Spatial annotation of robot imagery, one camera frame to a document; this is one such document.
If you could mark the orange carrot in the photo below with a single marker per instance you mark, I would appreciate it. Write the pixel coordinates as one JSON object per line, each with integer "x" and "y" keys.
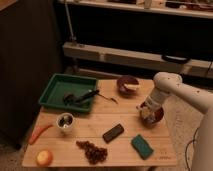
{"x": 36, "y": 134}

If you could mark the white cup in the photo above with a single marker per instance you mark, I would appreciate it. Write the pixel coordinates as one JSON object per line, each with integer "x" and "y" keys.
{"x": 65, "y": 122}

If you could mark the green plastic tray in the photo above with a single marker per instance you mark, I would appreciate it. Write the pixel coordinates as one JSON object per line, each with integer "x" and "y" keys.
{"x": 61, "y": 85}

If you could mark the small dark spoon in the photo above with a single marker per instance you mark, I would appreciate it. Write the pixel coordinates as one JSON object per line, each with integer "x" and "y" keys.
{"x": 108, "y": 98}

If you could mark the yellow apple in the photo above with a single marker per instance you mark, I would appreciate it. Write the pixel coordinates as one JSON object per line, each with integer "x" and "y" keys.
{"x": 44, "y": 158}

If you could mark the yellow banana piece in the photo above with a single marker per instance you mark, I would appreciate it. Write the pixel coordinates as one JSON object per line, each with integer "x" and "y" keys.
{"x": 132, "y": 87}

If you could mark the red bowl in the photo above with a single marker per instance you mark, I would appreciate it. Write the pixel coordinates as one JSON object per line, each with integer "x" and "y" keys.
{"x": 156, "y": 117}

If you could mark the bunch of dark grapes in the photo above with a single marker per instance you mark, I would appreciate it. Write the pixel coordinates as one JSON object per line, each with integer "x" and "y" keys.
{"x": 93, "y": 153}

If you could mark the dark cabinet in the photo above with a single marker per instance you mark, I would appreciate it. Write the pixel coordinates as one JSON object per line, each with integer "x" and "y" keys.
{"x": 30, "y": 54}

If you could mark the wooden shelf rack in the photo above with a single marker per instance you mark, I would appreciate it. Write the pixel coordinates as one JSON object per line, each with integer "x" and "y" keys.
{"x": 137, "y": 33}

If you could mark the purple bowl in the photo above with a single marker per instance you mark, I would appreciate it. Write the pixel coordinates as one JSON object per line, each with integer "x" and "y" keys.
{"x": 124, "y": 80}

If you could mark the metal pole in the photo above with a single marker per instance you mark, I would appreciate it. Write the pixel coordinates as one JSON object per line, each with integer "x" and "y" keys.
{"x": 72, "y": 36}

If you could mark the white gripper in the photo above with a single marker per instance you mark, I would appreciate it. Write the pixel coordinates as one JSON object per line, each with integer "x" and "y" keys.
{"x": 155, "y": 99}

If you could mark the brown chocolate bar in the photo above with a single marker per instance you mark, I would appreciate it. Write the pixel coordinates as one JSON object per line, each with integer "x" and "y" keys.
{"x": 113, "y": 133}

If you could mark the black handle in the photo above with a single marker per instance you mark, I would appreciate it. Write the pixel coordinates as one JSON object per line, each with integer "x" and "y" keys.
{"x": 174, "y": 59}

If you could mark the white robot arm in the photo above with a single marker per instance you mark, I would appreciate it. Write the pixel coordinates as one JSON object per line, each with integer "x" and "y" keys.
{"x": 170, "y": 83}

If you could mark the green sponge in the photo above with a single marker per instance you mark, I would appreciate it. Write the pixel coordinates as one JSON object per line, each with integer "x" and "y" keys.
{"x": 142, "y": 147}

